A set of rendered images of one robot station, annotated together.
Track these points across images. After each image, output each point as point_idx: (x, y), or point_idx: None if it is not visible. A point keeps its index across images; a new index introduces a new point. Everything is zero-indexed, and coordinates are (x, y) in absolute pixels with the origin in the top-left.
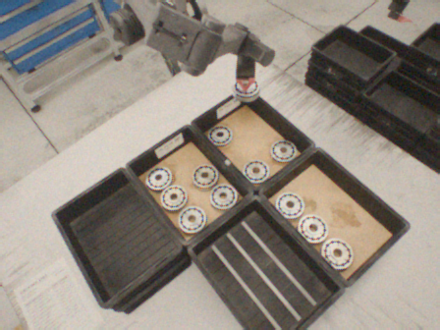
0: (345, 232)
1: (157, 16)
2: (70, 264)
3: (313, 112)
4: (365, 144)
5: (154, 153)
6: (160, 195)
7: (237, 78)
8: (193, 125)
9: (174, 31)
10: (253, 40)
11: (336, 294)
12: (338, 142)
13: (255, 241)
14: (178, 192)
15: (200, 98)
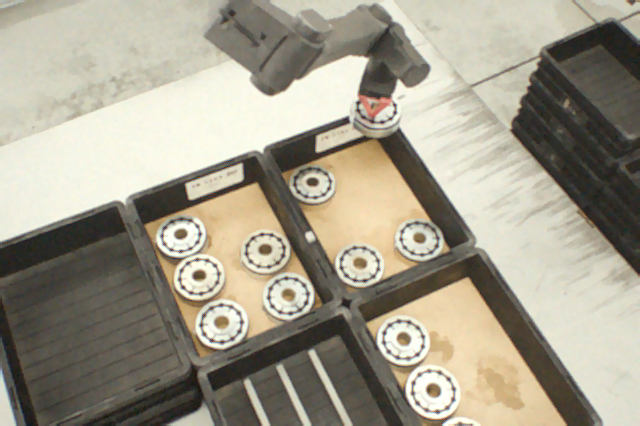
0: (491, 413)
1: (229, 2)
2: None
3: (504, 180)
4: (584, 264)
5: (184, 189)
6: (176, 268)
7: (360, 92)
8: (268, 154)
9: (249, 28)
10: (397, 40)
11: None
12: (533, 248)
13: (326, 390)
14: (208, 270)
15: (298, 103)
